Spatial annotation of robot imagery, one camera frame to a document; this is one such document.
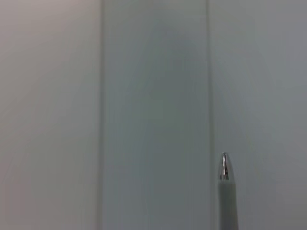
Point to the silver ballpoint pen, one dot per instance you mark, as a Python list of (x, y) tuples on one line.
[(227, 198)]

